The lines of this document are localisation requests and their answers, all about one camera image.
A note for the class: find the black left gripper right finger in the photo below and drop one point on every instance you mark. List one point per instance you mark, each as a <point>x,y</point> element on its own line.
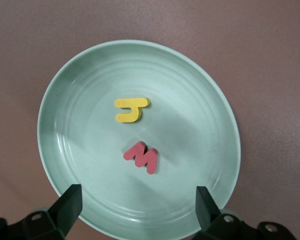
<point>207,212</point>

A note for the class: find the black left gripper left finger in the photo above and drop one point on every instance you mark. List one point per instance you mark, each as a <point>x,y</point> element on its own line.
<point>65,212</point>

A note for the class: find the red lowercase letter w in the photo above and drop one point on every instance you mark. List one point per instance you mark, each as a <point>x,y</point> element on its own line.
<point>150,160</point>

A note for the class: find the brown table cover mat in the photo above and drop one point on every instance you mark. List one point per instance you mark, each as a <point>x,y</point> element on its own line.
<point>15,37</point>

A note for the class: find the green round plate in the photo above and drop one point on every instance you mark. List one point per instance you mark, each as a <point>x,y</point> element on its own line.
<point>190,125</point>

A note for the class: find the yellow lowercase letter y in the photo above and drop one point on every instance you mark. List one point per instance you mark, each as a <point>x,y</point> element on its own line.
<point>132,103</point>

